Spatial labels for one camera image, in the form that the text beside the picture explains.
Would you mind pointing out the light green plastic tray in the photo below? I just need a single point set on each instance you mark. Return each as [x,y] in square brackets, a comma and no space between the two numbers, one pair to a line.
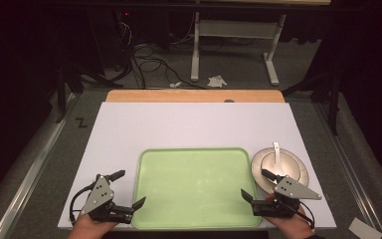
[195,189]

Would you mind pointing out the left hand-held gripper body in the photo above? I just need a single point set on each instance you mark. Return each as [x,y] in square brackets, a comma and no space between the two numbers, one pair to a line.
[96,196]

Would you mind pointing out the small silver metal bowl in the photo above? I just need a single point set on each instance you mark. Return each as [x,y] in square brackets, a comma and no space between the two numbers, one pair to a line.
[291,166]

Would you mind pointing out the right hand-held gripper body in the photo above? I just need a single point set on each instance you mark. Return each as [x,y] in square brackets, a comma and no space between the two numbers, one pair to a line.
[291,190]

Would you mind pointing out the large crumpled white paper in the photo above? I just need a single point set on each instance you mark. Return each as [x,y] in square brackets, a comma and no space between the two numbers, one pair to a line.
[217,81]

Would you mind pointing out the white spoon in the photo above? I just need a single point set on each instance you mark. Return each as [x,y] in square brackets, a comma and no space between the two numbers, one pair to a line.
[276,153]

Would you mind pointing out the person's left hand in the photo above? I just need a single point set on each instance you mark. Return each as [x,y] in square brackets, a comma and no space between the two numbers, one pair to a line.
[89,228]

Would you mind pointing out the white metal desk frame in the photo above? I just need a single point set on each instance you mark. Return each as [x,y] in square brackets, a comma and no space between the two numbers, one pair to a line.
[195,49]

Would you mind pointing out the small crumpled white paper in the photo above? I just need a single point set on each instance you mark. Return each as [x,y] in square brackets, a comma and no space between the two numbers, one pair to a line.
[175,85]

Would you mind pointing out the black metal stand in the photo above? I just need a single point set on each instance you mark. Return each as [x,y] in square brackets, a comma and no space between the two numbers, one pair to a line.
[335,99]
[60,96]

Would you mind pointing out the person's right hand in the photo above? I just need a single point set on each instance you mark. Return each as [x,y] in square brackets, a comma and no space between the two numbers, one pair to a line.
[291,227]

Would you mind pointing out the white board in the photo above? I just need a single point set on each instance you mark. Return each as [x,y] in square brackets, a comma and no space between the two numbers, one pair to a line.
[179,126]

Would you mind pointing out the metal floor rail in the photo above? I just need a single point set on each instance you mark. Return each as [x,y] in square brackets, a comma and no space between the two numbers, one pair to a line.
[33,176]
[351,172]

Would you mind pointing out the flat white paper sheet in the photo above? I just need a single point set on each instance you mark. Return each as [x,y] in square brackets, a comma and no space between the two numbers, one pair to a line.
[364,229]

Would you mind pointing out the wooden table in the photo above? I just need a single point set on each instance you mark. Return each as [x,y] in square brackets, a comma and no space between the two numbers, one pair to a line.
[179,95]

